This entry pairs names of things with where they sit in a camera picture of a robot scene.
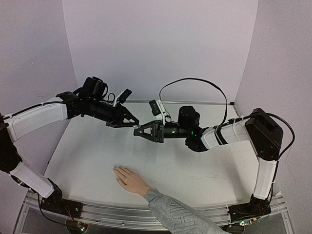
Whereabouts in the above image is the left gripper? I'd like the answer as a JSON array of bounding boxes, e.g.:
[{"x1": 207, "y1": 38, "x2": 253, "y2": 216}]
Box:
[{"x1": 88, "y1": 98, "x2": 140, "y2": 128}]

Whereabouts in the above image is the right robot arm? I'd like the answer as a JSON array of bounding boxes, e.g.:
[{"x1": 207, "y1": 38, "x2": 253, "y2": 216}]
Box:
[{"x1": 134, "y1": 106, "x2": 283, "y2": 205}]

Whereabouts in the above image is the grey sleeved forearm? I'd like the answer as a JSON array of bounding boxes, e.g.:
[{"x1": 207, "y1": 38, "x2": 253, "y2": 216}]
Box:
[{"x1": 144, "y1": 189, "x2": 226, "y2": 234}]

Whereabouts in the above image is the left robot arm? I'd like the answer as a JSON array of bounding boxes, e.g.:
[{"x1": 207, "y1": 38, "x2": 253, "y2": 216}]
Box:
[{"x1": 0, "y1": 77, "x2": 139, "y2": 213}]

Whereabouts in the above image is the person's hand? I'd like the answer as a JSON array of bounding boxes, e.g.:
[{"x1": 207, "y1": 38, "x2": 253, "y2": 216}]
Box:
[{"x1": 113, "y1": 166, "x2": 152, "y2": 196}]

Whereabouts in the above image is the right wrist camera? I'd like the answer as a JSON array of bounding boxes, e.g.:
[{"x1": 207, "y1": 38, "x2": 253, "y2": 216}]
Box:
[{"x1": 149, "y1": 99, "x2": 172, "y2": 124}]

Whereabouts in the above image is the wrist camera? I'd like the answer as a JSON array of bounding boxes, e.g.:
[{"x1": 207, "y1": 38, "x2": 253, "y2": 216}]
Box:
[
  {"x1": 113, "y1": 89, "x2": 132, "y2": 107},
  {"x1": 149, "y1": 99, "x2": 172, "y2": 124}
]

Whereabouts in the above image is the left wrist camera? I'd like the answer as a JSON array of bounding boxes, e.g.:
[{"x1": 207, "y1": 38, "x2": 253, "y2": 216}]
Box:
[{"x1": 113, "y1": 89, "x2": 132, "y2": 107}]

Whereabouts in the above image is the right camera cable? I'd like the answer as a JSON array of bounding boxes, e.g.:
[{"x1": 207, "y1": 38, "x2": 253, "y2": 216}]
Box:
[{"x1": 159, "y1": 77, "x2": 229, "y2": 126}]

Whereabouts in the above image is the aluminium front rail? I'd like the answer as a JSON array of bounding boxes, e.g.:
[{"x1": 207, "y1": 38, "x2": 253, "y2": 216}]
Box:
[{"x1": 14, "y1": 191, "x2": 294, "y2": 234}]

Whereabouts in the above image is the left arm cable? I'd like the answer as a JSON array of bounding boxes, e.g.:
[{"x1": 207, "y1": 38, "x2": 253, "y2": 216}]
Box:
[{"x1": 0, "y1": 101, "x2": 65, "y2": 117}]

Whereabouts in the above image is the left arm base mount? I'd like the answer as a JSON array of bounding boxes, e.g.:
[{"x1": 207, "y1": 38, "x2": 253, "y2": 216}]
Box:
[{"x1": 39, "y1": 190, "x2": 83, "y2": 218}]

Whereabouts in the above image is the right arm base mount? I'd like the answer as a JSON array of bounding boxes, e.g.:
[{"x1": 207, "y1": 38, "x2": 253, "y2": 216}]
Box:
[{"x1": 228, "y1": 195, "x2": 271, "y2": 224}]

